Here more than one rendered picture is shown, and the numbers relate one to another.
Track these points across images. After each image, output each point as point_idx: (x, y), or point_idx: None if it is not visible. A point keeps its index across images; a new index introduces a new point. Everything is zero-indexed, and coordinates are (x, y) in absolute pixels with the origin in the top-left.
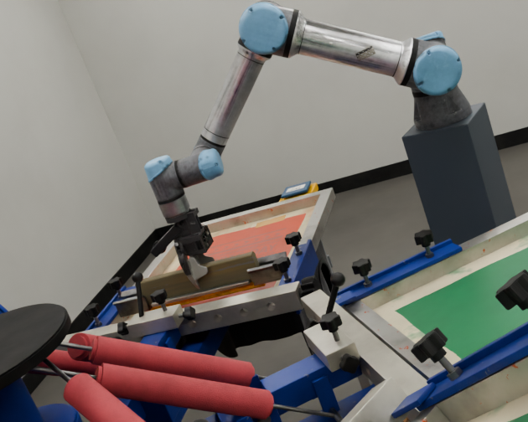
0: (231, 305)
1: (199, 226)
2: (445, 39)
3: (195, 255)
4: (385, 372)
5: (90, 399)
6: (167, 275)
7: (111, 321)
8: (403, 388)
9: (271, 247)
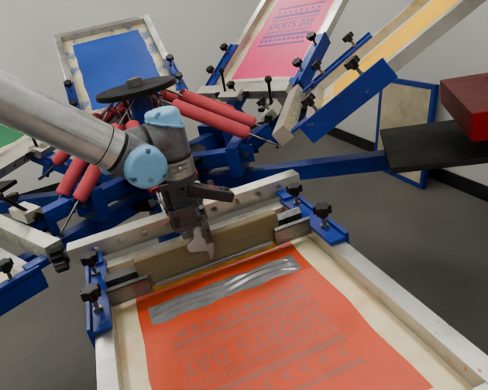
0: (124, 224)
1: (166, 202)
2: None
3: (201, 230)
4: None
5: None
6: (234, 222)
7: None
8: None
9: (192, 369)
